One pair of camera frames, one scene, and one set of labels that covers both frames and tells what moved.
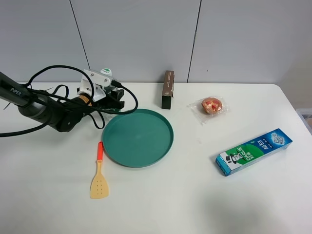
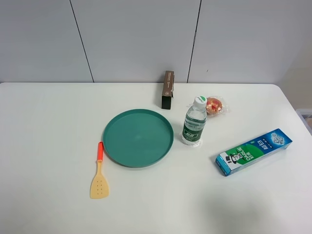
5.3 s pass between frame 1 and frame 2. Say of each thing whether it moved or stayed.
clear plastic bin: stayed
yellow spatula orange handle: stayed
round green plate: stayed
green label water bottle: moved
